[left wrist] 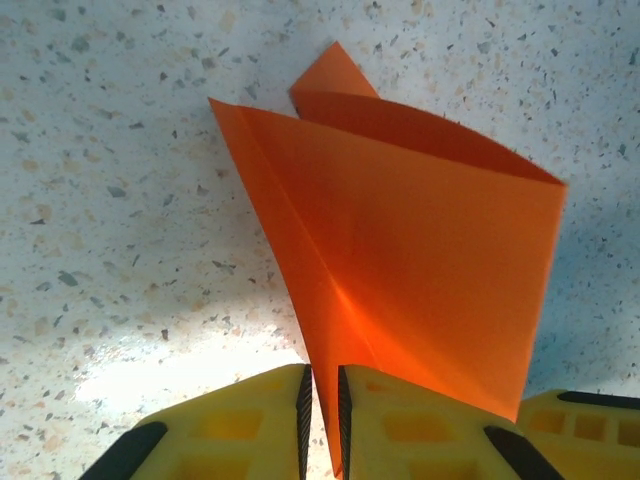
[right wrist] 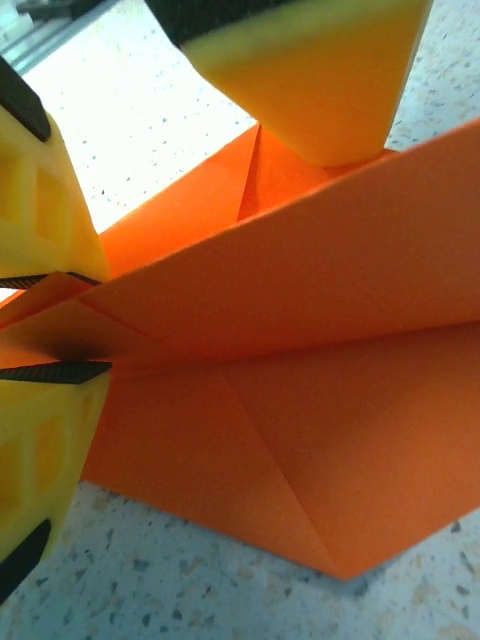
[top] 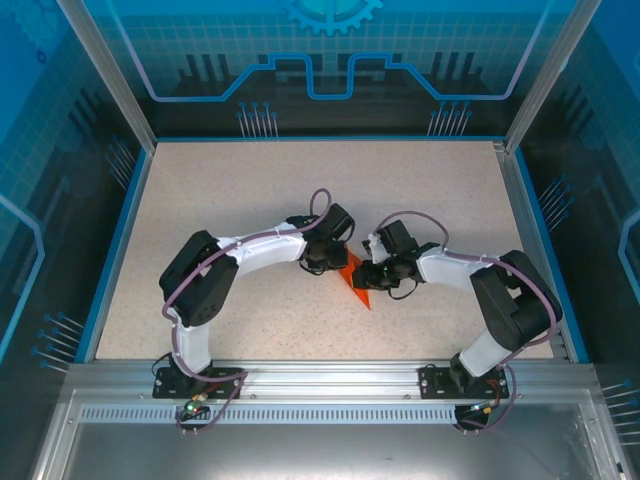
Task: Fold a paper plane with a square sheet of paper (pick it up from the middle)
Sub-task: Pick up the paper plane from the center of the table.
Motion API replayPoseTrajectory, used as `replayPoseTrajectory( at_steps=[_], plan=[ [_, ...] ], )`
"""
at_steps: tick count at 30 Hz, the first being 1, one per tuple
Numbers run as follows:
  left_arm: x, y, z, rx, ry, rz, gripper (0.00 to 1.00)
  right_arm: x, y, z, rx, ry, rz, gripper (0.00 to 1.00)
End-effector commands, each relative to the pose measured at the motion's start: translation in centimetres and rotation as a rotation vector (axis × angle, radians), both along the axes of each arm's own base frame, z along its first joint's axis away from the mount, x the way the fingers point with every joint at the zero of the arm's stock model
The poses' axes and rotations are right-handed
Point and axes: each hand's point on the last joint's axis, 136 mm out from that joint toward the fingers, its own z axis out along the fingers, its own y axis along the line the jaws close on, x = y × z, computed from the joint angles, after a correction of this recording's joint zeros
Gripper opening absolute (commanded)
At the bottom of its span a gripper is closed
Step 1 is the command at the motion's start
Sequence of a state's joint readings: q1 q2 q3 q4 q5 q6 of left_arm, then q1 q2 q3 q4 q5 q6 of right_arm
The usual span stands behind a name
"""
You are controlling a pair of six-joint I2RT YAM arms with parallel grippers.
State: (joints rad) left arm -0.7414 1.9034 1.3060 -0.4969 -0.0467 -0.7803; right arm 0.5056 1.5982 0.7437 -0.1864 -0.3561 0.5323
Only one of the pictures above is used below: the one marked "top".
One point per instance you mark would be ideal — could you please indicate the orange paper sheet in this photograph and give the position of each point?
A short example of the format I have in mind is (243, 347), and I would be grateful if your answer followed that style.
(361, 299)

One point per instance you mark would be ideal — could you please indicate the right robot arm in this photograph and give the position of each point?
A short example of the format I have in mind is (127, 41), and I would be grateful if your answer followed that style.
(515, 300)

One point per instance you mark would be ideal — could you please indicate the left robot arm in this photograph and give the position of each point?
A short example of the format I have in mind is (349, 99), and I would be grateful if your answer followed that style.
(270, 250)

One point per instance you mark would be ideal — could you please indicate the metal tray sheet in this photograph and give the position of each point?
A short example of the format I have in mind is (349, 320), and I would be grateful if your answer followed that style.
(325, 455)

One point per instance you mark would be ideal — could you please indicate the blue table edge strip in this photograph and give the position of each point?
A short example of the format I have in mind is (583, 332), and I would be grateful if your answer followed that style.
(117, 250)
(325, 138)
(548, 250)

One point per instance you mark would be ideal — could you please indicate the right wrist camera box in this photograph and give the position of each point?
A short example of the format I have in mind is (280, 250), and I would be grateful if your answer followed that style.
(372, 247)

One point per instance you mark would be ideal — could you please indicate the aluminium mounting rail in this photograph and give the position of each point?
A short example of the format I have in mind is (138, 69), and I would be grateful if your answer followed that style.
(325, 375)

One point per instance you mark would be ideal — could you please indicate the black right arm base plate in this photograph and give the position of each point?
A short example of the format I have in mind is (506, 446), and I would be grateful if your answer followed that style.
(432, 382)

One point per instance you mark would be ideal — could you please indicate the aluminium side rail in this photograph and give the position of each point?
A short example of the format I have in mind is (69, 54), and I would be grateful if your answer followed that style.
(518, 200)

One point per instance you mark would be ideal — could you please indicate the aluminium frame post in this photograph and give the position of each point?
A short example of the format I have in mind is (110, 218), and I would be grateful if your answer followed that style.
(117, 85)
(545, 85)

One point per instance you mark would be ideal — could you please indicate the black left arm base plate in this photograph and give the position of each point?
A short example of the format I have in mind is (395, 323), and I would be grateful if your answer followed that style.
(165, 385)

